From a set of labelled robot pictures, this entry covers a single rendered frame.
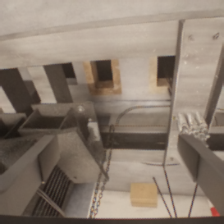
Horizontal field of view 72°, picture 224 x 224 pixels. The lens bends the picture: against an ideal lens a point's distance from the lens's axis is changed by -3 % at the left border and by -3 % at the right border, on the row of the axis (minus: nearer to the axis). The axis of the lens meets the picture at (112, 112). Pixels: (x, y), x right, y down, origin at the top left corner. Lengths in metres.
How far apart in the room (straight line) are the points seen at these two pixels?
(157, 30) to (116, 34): 0.17
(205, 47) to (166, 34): 0.17
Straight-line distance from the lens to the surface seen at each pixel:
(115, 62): 1.48
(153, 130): 1.34
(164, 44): 0.75
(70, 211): 1.28
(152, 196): 2.80
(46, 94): 0.99
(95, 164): 0.90
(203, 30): 0.77
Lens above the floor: 1.38
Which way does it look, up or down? 51 degrees down
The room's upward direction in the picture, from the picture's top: 167 degrees counter-clockwise
